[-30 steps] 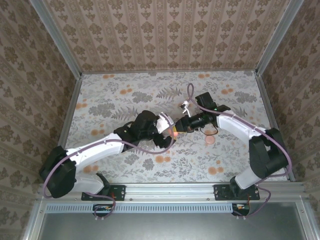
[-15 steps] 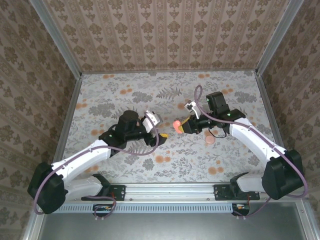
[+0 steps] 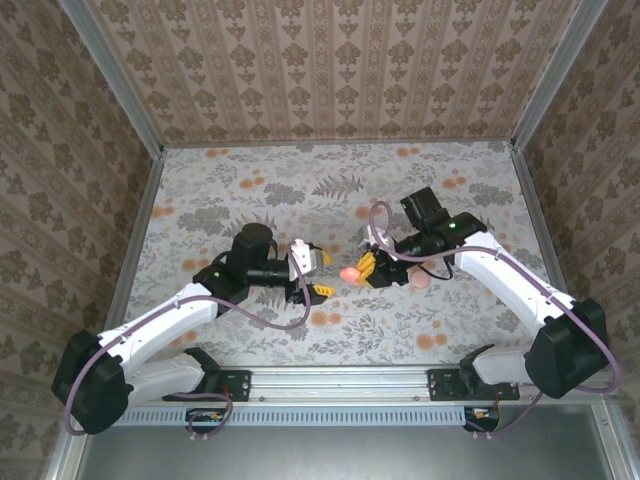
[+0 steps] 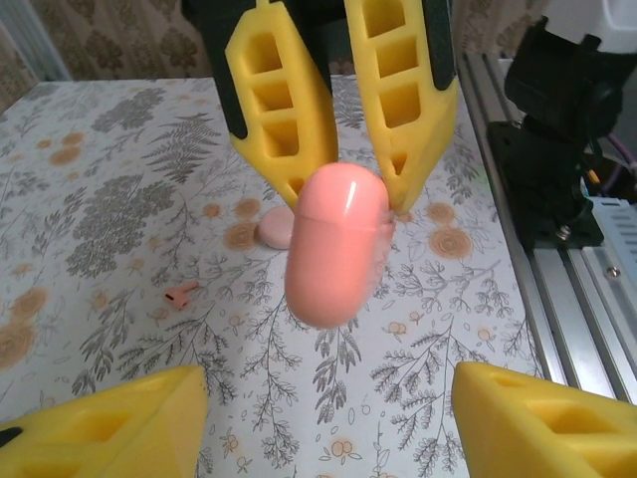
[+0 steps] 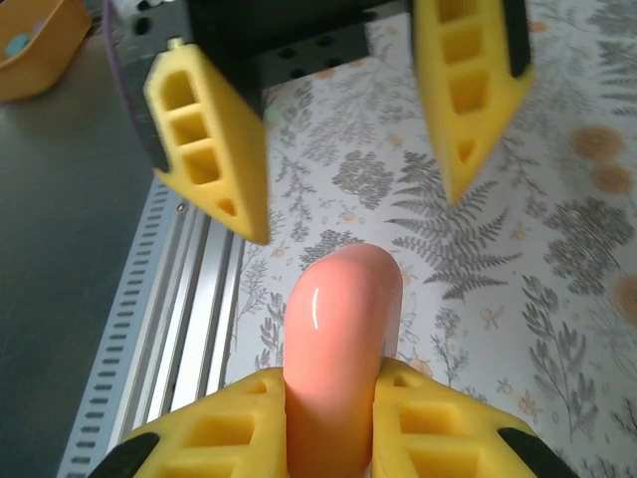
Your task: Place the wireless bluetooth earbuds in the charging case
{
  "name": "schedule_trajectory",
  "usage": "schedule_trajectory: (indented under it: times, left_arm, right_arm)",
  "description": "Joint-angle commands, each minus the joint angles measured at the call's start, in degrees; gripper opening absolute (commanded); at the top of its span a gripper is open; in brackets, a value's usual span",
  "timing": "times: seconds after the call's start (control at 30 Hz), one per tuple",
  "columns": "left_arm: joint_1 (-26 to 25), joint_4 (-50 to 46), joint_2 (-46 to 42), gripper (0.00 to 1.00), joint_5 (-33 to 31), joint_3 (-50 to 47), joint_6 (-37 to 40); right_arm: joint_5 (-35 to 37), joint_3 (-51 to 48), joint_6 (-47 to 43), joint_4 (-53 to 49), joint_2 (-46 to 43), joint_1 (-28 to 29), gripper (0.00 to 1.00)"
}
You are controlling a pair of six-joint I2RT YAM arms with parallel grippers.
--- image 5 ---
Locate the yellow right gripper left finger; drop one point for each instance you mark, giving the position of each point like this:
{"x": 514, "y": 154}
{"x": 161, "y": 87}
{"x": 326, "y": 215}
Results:
{"x": 224, "y": 428}

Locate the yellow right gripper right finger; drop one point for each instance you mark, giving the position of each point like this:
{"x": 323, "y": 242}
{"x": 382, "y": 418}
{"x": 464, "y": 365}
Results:
{"x": 448, "y": 438}

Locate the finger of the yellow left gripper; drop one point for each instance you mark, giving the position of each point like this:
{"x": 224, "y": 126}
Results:
{"x": 234, "y": 164}
{"x": 492, "y": 114}

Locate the pink oval charging case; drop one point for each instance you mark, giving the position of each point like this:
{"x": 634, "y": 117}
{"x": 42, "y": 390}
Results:
{"x": 333, "y": 348}

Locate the grey metal sheet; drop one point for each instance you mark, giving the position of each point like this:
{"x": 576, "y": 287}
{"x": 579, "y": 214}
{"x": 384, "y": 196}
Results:
{"x": 60, "y": 249}

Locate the yellow plastic bin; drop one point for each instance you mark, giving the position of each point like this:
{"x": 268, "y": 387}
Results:
{"x": 45, "y": 65}

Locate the pale blue round item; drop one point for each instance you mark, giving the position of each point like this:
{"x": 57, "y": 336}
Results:
{"x": 17, "y": 44}

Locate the aluminium mounting rail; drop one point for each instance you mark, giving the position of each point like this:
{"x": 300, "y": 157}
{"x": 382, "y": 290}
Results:
{"x": 199, "y": 299}

